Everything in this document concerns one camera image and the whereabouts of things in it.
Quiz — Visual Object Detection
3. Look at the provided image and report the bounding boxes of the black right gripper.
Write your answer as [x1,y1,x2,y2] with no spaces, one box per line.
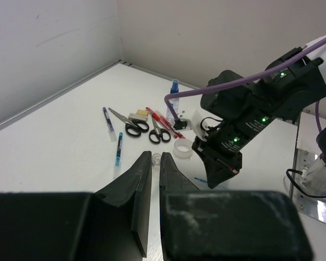
[192,114,274,189]

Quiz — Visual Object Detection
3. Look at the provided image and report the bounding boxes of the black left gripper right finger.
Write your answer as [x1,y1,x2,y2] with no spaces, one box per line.
[159,152,314,260]

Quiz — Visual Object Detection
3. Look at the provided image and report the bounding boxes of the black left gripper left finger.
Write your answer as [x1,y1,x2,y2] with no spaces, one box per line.
[0,151,152,260]

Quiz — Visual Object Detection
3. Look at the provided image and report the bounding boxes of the small clear pen cap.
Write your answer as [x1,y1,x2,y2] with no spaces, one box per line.
[152,153,161,166]

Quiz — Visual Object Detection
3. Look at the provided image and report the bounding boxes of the blue and white pen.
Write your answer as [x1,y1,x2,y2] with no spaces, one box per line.
[194,177,228,189]

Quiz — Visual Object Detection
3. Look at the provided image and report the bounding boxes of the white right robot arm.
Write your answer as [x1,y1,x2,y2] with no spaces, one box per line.
[192,38,326,189]

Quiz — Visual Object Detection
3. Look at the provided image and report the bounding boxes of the clear tape roll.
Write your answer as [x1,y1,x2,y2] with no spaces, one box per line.
[173,139,193,159]

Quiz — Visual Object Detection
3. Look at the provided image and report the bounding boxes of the red gel pen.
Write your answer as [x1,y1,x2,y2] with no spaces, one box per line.
[153,112,179,139]
[146,107,185,139]

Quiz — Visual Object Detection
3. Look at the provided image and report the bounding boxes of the blue syringe pen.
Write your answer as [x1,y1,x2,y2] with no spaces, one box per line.
[114,132,123,179]

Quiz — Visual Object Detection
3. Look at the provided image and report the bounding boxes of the purple pen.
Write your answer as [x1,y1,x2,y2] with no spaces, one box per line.
[103,107,117,142]

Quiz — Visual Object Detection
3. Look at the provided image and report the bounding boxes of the tan eraser block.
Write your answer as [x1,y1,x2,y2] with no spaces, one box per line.
[128,109,149,122]

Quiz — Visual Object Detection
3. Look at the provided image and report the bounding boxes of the blue cap glue bottle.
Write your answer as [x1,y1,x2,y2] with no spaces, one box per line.
[166,79,179,126]

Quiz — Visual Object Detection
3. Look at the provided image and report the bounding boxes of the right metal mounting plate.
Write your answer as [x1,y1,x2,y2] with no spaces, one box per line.
[289,111,326,228]

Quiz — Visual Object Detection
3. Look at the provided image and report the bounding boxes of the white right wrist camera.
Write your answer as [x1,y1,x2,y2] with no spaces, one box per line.
[173,109,210,141]

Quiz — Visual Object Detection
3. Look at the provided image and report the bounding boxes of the black handled scissors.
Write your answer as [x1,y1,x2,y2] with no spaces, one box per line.
[109,108,149,138]
[148,116,171,145]

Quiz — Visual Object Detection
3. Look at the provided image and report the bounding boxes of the black cable at base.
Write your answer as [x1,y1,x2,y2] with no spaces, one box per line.
[285,168,326,199]

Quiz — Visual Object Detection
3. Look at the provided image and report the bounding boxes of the aluminium frame rail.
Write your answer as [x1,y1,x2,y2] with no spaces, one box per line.
[0,60,202,136]

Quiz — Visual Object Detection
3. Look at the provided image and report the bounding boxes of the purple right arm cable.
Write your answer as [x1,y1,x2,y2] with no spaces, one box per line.
[164,30,326,136]

